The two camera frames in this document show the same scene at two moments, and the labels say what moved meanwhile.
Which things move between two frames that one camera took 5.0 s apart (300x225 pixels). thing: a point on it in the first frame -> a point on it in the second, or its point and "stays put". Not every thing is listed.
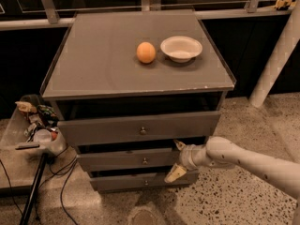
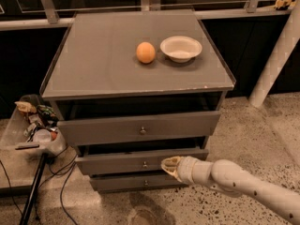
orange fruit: x=146 y=52 stays put
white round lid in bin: x=42 y=135 stays put
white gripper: x=187 y=157 -> x=187 y=169
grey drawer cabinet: x=128 y=88 stays put
